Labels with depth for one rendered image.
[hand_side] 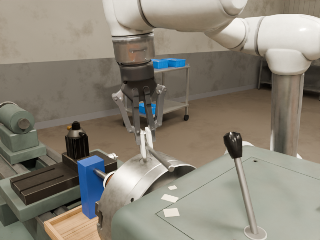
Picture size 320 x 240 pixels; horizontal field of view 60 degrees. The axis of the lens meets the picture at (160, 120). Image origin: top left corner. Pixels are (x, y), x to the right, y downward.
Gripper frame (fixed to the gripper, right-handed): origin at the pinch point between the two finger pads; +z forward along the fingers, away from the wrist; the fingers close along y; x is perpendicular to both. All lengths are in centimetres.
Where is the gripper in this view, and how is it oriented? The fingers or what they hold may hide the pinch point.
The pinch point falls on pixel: (145, 142)
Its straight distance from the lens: 69.2
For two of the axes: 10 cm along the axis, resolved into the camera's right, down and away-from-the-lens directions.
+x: -3.0, -3.4, 8.9
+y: 9.5, -1.9, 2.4
